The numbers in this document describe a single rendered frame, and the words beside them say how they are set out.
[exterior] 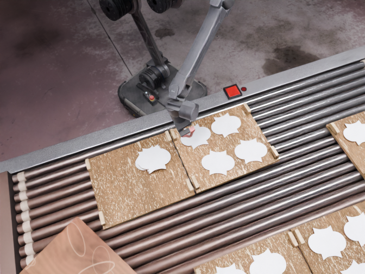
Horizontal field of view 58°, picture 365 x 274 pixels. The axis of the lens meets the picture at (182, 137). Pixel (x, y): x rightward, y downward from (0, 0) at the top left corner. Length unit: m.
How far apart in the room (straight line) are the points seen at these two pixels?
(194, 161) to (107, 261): 0.57
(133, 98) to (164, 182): 1.29
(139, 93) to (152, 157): 1.23
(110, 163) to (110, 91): 1.57
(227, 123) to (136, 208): 0.59
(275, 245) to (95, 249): 0.69
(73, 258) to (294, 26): 3.02
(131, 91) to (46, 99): 0.87
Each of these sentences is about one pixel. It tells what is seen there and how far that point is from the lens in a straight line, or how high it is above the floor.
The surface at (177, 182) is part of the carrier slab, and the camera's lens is 1.46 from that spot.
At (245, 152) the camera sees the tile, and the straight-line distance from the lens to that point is 1.53.
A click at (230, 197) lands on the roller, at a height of 0.92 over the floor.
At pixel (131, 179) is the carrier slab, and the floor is 0.94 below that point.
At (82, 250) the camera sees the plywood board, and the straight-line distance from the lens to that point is 1.33.
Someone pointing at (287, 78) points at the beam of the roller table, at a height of 0.92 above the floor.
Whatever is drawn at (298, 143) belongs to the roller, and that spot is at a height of 0.91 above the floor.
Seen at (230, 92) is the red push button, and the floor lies 0.93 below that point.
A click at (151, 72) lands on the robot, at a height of 0.42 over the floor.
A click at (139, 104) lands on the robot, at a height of 0.24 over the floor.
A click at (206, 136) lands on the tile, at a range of 1.56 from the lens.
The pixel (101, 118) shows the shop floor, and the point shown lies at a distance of 2.89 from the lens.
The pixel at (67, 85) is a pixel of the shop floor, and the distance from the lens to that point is 3.24.
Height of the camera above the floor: 2.27
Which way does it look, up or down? 58 degrees down
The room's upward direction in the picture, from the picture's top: 5 degrees counter-clockwise
